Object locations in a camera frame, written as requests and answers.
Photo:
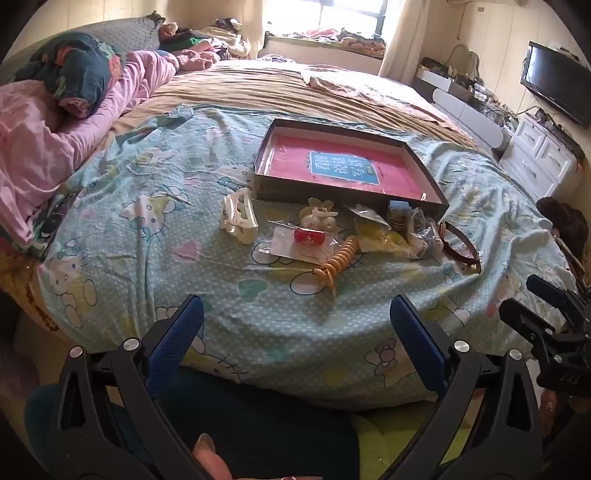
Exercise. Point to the grey and white cabinet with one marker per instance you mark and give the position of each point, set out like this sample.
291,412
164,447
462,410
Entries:
466,110

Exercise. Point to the clear earring bag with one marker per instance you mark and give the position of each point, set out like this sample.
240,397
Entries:
286,244

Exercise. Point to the pink quilt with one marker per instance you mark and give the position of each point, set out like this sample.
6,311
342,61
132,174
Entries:
27,152

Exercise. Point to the pink plush toy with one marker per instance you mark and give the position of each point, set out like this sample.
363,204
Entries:
198,60

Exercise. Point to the person's right hand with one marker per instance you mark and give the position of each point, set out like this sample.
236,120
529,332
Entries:
551,408

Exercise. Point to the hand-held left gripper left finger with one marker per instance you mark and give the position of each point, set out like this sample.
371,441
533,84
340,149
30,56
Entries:
178,337

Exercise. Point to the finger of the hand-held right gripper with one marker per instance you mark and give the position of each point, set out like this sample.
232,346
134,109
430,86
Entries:
524,316
549,293

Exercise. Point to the person's dark blue pants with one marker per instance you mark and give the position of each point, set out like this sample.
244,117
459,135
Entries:
268,429

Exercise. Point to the cartoon cat printed bedsheet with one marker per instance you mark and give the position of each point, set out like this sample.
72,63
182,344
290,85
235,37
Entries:
161,277

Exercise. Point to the brown headband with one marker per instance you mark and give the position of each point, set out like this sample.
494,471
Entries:
461,261

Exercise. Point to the clear bag of dark beads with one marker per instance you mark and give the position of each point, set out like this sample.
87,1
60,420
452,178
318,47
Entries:
427,235

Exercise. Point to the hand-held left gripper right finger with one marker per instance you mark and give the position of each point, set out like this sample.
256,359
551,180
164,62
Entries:
415,332

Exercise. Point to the black flat television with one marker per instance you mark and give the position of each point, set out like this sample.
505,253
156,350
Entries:
558,83

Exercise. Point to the grey quilted headboard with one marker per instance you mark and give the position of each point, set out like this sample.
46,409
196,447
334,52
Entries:
115,32

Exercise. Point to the cream flower hair clip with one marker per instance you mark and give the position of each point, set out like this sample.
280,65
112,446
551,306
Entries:
318,217

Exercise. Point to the person's left hand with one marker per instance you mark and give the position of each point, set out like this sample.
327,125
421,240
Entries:
210,461

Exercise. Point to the white drawer dresser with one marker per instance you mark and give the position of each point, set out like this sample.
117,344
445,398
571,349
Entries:
540,157

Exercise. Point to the dark brown fluffy object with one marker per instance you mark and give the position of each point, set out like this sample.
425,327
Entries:
565,221

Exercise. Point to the pile of clothes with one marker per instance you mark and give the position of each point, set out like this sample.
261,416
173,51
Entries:
207,39

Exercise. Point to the lime green cloth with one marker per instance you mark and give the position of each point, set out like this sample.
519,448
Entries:
392,438

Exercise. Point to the dark cardboard box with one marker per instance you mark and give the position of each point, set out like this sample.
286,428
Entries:
323,196

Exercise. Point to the pink patterned cloth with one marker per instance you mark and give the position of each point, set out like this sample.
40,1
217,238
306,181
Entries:
323,81

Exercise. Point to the gold ribbed jewelry packet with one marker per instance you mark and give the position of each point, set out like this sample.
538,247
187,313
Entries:
398,217

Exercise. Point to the cream curtain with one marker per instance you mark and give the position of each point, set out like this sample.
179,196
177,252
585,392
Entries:
406,37

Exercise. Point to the white hair claw clip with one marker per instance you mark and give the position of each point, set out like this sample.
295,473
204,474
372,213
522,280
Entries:
240,217

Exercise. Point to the yellow plastic packet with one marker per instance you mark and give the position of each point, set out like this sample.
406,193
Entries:
383,240

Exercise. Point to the clothes on window sill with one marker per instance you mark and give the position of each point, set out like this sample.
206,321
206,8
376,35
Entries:
332,39

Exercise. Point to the brown blanket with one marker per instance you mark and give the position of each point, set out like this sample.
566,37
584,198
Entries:
277,92

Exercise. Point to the dark blue floral pillow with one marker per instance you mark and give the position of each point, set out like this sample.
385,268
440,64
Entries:
78,69

